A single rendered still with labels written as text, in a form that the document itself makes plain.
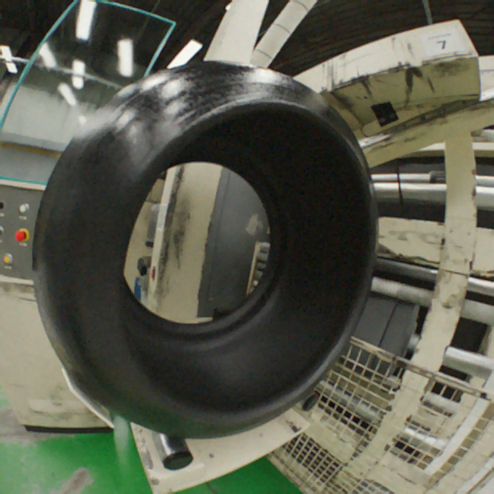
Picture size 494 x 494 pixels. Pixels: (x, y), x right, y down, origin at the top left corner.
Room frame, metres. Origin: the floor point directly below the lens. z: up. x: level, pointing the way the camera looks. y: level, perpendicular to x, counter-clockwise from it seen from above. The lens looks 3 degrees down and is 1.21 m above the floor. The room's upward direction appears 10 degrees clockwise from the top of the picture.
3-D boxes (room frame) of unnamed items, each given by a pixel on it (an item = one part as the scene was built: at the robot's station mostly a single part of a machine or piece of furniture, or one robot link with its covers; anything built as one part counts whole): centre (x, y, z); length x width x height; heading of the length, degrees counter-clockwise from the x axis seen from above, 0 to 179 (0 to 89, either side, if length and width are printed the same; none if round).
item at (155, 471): (0.30, 0.14, 0.83); 0.36 x 0.09 x 0.06; 36
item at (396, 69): (0.45, -0.29, 1.71); 0.61 x 0.25 x 0.15; 36
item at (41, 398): (0.63, 0.88, 0.63); 0.56 x 0.41 x 1.27; 126
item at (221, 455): (0.38, 0.03, 0.80); 0.37 x 0.36 x 0.02; 126
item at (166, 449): (0.29, 0.14, 0.90); 0.35 x 0.05 x 0.05; 36
